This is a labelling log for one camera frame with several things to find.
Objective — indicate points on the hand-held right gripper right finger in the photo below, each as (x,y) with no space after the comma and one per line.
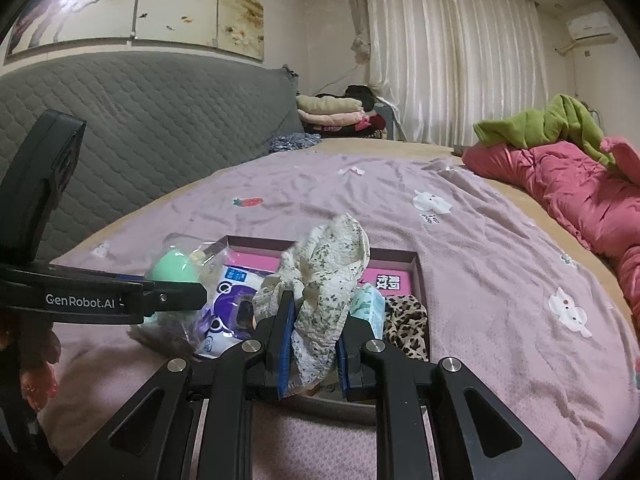
(342,365)

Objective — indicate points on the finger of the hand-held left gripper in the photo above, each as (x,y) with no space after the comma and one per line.
(175,296)

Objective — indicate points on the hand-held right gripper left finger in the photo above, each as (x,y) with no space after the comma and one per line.
(285,340)

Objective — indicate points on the green round soft toy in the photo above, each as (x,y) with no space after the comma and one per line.
(172,267)

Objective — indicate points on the clear plastic bag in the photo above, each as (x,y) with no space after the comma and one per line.
(207,252)

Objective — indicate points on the white and blue tissue packet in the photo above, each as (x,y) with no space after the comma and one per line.
(235,280)

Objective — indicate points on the small green tissue pack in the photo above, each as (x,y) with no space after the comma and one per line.
(370,305)

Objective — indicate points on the leopard print cloth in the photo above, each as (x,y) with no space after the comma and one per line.
(407,320)

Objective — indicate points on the white floral cloth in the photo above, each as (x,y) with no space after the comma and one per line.
(325,270)

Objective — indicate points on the shallow purple cardboard box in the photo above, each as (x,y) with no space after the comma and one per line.
(395,256)

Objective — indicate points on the person's left hand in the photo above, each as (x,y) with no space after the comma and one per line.
(35,370)

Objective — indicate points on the pink and blue book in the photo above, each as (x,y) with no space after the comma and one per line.
(385,280)

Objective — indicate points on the grey quilted headboard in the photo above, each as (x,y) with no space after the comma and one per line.
(175,125)

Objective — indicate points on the blue patterned cloth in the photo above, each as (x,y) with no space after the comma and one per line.
(295,142)

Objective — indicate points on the pink folded garment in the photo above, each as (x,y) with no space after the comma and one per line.
(335,119)

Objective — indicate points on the dark red folded garment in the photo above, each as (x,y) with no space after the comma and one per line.
(372,124)

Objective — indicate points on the beige folded garment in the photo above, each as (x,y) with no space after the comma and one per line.
(330,104)

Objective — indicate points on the black folded garment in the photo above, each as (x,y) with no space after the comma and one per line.
(360,95)

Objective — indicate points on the pink quilt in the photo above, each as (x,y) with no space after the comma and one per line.
(575,185)

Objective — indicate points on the green cloth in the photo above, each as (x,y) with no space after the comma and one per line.
(550,125)

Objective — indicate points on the white pleated curtain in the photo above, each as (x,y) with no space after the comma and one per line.
(450,60)

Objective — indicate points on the white air conditioner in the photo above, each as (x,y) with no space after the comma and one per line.
(592,27)

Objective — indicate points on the floral wall painting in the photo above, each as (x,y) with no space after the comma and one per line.
(175,0)

